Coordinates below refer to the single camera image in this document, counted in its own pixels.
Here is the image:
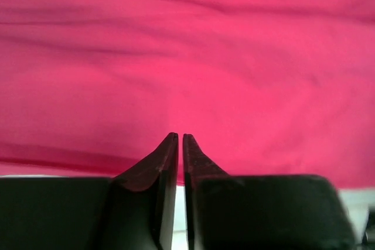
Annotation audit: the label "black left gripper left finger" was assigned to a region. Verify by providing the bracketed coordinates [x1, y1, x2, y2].
[1, 133, 178, 249]

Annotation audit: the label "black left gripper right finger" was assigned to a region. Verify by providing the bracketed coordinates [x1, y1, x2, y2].
[183, 134, 356, 249]

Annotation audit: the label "pink trousers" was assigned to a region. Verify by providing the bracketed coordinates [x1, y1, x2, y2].
[1, 0, 374, 188]

